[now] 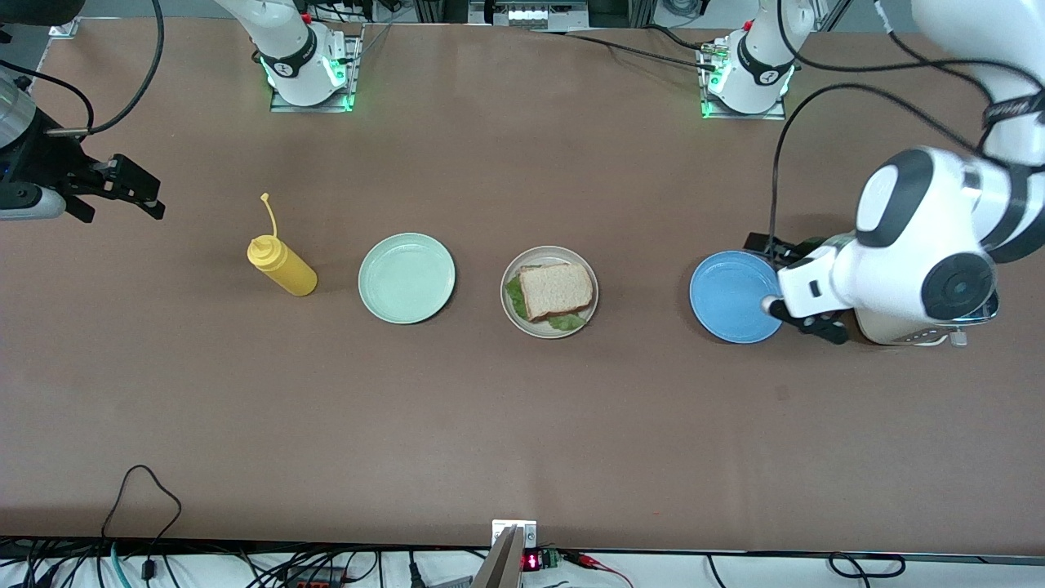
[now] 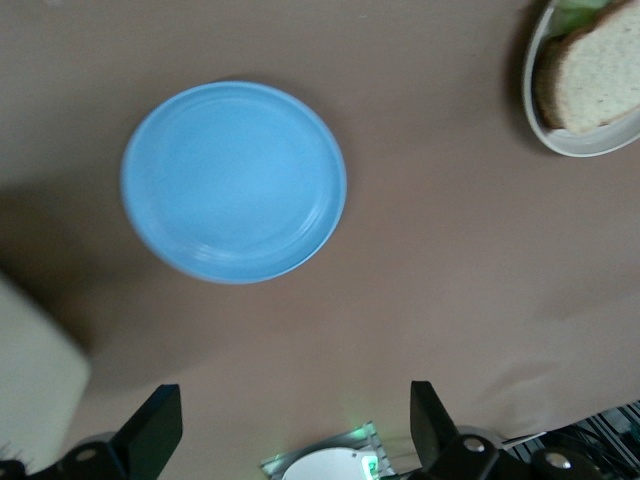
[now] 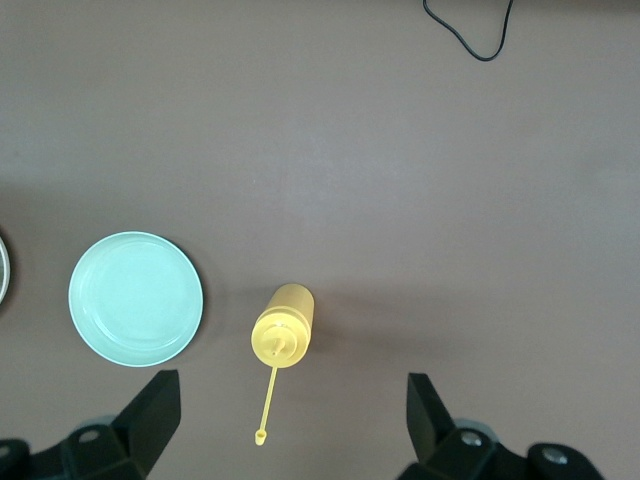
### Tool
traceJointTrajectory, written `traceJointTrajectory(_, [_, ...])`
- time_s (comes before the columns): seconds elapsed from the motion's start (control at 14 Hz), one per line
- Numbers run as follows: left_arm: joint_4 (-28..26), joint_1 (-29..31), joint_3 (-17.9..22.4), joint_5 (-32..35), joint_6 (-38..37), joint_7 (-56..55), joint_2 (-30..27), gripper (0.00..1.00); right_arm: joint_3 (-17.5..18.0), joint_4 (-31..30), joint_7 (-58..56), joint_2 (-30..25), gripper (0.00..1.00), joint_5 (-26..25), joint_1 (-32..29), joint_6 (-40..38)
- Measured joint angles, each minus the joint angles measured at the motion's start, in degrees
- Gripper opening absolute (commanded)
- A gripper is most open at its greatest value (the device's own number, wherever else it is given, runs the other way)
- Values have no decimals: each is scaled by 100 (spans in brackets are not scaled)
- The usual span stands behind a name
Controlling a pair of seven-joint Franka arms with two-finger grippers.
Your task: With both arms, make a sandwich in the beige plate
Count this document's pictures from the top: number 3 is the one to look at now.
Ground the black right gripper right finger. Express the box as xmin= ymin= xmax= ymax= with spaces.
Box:
xmin=399 ymin=372 xmax=609 ymax=480

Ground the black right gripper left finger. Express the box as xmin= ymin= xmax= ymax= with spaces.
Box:
xmin=0 ymin=369 xmax=181 ymax=480

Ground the yellow squeeze bottle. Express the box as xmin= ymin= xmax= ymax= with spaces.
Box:
xmin=249 ymin=283 xmax=316 ymax=446

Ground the mint green plate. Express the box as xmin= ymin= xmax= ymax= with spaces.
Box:
xmin=68 ymin=230 xmax=205 ymax=368

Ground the beige plate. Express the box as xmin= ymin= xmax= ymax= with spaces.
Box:
xmin=0 ymin=227 xmax=14 ymax=306

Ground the thin black looped cable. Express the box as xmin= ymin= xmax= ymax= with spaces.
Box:
xmin=422 ymin=0 xmax=516 ymax=63

